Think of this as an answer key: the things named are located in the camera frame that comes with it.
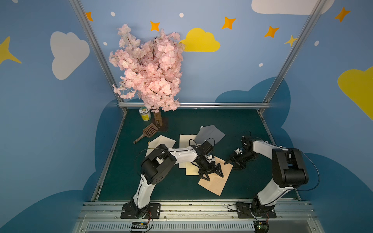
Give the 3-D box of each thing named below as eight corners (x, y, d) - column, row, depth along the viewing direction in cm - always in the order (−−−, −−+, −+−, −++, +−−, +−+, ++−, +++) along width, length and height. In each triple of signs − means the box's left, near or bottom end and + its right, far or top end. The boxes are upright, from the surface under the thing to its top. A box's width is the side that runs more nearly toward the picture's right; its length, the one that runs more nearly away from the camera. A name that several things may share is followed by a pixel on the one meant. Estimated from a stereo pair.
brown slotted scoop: (131, 141, 104) (130, 139, 102) (152, 124, 113) (152, 123, 112) (138, 147, 100) (137, 145, 99) (159, 129, 110) (159, 128, 109)
